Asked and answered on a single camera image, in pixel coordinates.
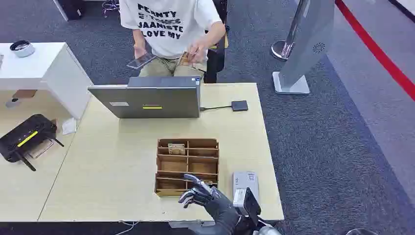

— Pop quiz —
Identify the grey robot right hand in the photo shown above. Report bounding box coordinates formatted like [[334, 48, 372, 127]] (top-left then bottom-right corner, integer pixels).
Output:
[[178, 174, 241, 235]]

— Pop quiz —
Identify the white card reader device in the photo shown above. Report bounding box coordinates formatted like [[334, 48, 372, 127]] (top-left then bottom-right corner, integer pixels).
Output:
[[231, 171, 260, 202]]

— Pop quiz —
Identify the wooden card box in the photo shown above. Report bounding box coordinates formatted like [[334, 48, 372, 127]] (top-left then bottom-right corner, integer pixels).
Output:
[[154, 138, 220, 197]]

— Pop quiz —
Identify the patterned card standing in box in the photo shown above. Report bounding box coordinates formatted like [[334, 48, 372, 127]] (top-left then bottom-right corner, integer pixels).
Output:
[[167, 143, 186, 156]]

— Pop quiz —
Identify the grey laptop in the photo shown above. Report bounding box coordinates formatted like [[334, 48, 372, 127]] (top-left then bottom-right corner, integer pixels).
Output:
[[88, 76, 202, 119]]

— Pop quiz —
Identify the dark curved object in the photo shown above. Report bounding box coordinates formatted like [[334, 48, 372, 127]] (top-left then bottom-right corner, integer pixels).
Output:
[[345, 228, 380, 235]]

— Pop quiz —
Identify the black office chair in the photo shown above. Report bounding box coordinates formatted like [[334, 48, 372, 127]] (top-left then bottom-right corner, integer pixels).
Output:
[[203, 0, 230, 84]]

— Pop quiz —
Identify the person's left hand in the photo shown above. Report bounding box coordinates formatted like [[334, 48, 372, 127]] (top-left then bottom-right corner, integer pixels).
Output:
[[187, 40, 209, 65]]

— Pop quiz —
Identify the person's hand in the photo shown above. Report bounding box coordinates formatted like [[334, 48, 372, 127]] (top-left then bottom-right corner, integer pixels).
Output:
[[133, 43, 149, 60], [187, 40, 209, 65]]

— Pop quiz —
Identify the smartphone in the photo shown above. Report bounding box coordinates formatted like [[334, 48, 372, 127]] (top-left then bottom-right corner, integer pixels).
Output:
[[126, 52, 157, 70]]

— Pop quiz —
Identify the white paper slip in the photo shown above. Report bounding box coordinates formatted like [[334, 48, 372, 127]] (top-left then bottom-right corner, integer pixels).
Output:
[[61, 117, 78, 136]]

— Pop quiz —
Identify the person's right hand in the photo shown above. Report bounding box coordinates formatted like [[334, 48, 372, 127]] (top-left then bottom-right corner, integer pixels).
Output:
[[133, 43, 149, 60]]

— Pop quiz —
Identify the grey kiosk stand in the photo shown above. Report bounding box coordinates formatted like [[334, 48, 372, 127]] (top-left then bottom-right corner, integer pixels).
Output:
[[272, 0, 336, 95]]

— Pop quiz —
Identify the person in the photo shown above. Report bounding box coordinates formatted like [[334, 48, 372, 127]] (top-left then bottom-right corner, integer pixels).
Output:
[[118, 0, 227, 79]]

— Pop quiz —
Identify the clear flat phone case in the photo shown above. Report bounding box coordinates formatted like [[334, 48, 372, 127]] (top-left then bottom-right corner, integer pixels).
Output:
[[27, 139, 55, 160]]

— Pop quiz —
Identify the black router with antennas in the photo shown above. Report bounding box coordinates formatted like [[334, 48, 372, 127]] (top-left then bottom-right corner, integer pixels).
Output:
[[0, 114, 65, 172]]

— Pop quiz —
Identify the red floor tape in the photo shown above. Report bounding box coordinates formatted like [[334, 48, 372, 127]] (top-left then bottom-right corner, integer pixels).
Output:
[[334, 0, 415, 102]]

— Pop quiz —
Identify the white side table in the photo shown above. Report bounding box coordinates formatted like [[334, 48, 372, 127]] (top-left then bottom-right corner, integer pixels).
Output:
[[0, 42, 94, 120]]

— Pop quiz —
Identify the brown cardboard piece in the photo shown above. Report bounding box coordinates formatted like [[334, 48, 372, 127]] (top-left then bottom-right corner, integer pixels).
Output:
[[12, 89, 38, 99]]

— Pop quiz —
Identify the chrome stool base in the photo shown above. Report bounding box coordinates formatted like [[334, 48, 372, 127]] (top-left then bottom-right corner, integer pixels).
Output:
[[101, 0, 121, 18]]

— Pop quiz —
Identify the small grey round object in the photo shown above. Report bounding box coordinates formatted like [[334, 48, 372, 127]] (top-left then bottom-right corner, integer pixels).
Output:
[[5, 97, 23, 109]]

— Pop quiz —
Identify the black cabinet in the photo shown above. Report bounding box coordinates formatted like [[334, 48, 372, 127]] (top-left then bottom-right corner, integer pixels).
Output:
[[53, 0, 87, 22]]

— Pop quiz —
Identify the round white bowl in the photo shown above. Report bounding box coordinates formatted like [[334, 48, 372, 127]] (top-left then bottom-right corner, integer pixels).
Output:
[[9, 40, 36, 59]]

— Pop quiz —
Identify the white cable under desk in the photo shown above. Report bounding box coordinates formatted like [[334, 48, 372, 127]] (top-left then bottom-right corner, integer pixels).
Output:
[[113, 220, 140, 235]]

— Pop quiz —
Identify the black hub cable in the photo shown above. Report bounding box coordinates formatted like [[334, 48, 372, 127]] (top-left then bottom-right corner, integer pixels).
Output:
[[199, 105, 233, 112]]

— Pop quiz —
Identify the chrome stanchion post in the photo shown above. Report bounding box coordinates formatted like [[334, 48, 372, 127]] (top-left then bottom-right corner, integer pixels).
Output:
[[270, 0, 309, 62]]

